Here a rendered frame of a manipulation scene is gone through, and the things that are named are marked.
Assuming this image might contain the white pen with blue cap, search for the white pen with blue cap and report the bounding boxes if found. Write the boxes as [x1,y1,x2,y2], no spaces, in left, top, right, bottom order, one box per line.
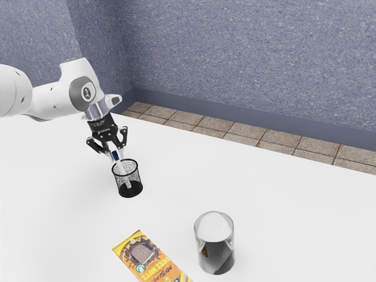
[110,150,132,189]

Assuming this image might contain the clear drinking glass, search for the clear drinking glass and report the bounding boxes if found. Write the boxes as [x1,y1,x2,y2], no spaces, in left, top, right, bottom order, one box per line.
[193,210,236,276]

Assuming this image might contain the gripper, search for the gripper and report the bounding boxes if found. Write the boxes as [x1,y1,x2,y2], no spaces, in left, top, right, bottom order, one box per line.
[85,112,129,163]

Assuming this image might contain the black mesh pen holder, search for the black mesh pen holder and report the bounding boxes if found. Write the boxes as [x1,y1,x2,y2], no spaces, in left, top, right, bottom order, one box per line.
[111,157,145,199]

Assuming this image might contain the yellow chocolate bar package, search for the yellow chocolate bar package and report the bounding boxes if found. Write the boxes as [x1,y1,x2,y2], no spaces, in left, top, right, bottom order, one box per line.
[111,229,195,282]

